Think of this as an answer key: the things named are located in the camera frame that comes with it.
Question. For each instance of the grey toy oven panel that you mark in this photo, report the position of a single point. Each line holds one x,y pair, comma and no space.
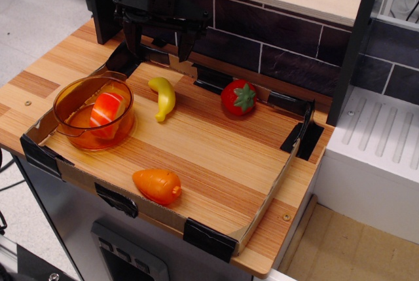
125,260

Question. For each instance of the red toy strawberry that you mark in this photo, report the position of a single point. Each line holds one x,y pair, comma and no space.
239,97

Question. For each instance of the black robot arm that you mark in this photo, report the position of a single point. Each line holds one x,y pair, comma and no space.
181,16

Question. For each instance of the black vertical post right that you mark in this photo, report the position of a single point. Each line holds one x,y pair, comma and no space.
350,60

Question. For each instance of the white toy sink drainboard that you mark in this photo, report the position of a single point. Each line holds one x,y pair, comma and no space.
369,171

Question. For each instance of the black vertical post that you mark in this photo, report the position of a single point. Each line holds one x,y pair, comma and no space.
104,2
350,60

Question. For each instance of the orange white salmon sushi toy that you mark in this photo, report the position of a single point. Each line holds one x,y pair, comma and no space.
107,109

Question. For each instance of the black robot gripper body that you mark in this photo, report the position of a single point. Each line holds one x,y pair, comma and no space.
174,15

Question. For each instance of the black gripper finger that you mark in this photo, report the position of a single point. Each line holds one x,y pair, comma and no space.
185,44
132,33

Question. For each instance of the orange toy carrot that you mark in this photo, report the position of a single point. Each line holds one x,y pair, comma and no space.
159,185

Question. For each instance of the yellow toy banana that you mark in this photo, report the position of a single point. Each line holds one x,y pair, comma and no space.
166,97

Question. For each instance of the transparent orange plastic pot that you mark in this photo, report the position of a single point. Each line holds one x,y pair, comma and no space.
73,105

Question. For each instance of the black vertical post left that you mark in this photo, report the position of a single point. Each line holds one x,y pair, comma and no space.
104,2

